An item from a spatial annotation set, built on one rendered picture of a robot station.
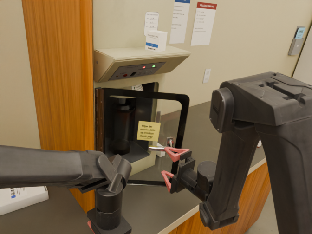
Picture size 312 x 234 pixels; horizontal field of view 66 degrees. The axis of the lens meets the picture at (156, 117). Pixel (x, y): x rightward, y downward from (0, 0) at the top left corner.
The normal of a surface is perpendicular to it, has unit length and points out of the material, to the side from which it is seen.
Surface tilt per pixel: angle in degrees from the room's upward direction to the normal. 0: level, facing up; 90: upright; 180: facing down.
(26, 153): 52
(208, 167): 14
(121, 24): 90
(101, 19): 90
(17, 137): 90
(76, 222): 0
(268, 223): 0
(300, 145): 67
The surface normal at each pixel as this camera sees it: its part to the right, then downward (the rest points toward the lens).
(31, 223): 0.11, -0.89
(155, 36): -0.53, 0.33
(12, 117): 0.65, 0.40
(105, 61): -0.75, 0.22
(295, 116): 0.19, 0.07
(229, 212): 0.28, 0.63
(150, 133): 0.04, 0.44
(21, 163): 0.87, -0.35
